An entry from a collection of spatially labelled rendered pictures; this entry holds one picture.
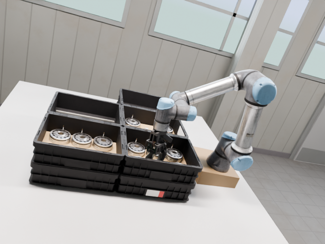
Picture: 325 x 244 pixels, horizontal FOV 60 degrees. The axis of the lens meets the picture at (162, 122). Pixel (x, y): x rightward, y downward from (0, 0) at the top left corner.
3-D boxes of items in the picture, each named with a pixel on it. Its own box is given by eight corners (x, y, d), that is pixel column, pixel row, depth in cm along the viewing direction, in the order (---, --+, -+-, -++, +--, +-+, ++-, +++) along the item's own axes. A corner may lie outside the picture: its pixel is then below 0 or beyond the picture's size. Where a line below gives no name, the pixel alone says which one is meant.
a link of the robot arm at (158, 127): (160, 116, 141) (173, 122, 138) (158, 125, 143) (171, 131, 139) (151, 119, 135) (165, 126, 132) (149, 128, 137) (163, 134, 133)
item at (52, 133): (72, 132, 149) (72, 131, 149) (68, 142, 140) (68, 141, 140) (52, 128, 147) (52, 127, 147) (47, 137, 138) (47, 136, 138)
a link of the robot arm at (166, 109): (178, 103, 131) (160, 101, 128) (173, 125, 134) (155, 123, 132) (173, 98, 138) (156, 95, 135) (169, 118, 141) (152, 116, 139)
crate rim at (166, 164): (188, 141, 168) (189, 138, 167) (202, 172, 142) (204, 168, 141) (122, 129, 157) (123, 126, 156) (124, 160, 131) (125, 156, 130)
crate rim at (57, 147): (121, 129, 157) (123, 126, 156) (124, 160, 131) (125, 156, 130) (45, 115, 147) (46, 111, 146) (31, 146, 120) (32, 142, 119)
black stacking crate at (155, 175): (183, 155, 172) (188, 139, 167) (195, 187, 146) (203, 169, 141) (118, 144, 161) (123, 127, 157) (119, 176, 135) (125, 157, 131)
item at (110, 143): (112, 138, 156) (112, 137, 156) (112, 148, 147) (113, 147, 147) (93, 135, 153) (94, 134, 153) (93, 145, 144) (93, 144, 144)
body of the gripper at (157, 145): (143, 150, 140) (148, 128, 136) (153, 145, 147) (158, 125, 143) (155, 157, 137) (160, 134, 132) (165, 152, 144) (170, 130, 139)
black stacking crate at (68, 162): (117, 144, 161) (122, 127, 156) (119, 176, 135) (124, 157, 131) (43, 131, 150) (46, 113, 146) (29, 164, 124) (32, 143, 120)
